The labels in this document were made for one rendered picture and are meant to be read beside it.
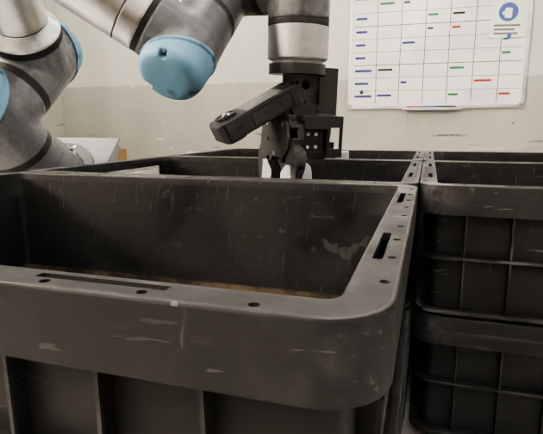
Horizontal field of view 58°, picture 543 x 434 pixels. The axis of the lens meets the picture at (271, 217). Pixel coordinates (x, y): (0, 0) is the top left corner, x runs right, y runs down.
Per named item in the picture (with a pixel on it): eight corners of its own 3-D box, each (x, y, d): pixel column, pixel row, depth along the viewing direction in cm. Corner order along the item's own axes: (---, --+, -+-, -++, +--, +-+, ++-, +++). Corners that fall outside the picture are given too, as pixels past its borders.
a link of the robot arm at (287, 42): (287, 20, 55) (255, 28, 62) (285, 63, 56) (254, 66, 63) (341, 27, 59) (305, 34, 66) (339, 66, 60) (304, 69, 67)
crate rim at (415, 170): (21, 194, 52) (19, 170, 51) (165, 170, 80) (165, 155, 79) (416, 213, 40) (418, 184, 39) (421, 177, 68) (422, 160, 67)
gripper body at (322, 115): (342, 163, 63) (348, 65, 60) (283, 165, 59) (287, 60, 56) (310, 156, 70) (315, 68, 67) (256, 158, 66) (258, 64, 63)
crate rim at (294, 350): (-467, 273, 24) (-481, 224, 23) (21, 194, 52) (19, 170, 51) (386, 422, 12) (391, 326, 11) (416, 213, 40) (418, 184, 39)
